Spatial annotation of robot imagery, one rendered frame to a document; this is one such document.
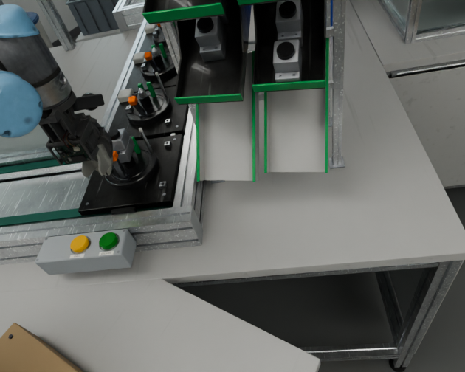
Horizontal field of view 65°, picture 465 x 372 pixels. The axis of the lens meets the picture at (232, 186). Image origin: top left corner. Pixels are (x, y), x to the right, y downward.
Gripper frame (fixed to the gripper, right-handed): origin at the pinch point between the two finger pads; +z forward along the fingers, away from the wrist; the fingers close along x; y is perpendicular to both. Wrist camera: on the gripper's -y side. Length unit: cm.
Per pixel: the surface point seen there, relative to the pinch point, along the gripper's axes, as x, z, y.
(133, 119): -3.2, 8.4, -28.9
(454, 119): 104, 50, -57
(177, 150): 11.4, 10.3, -14.6
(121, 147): 1.4, 0.8, -7.6
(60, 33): -62, 12, -117
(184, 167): 13.8, 11.3, -9.0
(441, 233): 70, 21, 11
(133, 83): -9, 10, -53
